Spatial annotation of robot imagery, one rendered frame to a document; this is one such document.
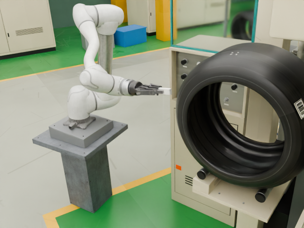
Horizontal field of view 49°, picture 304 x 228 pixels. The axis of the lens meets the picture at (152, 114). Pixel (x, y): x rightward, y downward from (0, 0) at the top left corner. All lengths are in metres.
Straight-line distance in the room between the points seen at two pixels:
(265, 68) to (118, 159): 2.31
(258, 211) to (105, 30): 1.39
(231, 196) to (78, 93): 1.26
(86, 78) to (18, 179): 1.87
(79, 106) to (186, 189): 1.03
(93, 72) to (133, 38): 5.57
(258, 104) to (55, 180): 2.07
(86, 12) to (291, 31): 1.45
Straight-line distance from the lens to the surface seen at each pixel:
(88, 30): 2.05
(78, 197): 2.79
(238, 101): 2.15
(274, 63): 1.30
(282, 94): 1.25
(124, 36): 7.07
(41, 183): 3.22
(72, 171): 2.65
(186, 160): 2.51
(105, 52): 2.28
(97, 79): 1.66
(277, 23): 0.93
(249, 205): 1.62
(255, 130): 1.80
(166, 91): 1.62
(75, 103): 2.36
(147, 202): 2.81
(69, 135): 2.38
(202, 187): 1.63
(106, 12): 2.17
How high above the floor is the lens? 1.86
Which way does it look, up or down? 27 degrees down
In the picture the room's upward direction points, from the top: 2 degrees counter-clockwise
